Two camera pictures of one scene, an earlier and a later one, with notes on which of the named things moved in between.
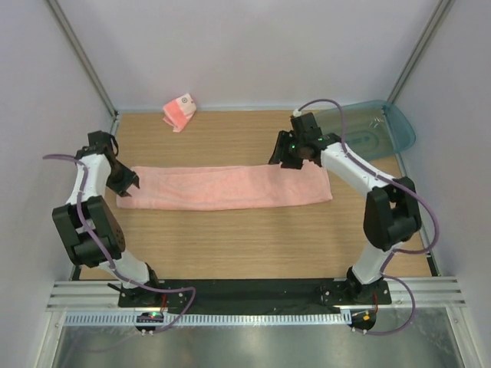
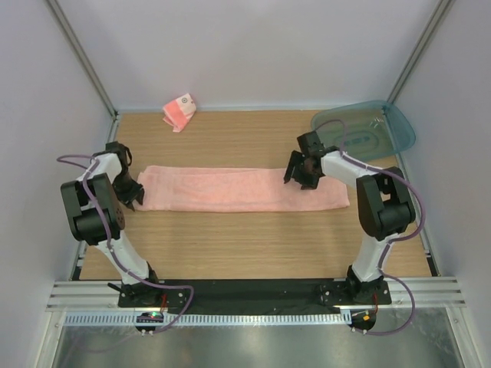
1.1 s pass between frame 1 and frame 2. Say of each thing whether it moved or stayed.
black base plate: stayed
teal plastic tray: stayed
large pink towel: moved
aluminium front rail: stayed
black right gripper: moved
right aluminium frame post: stayed
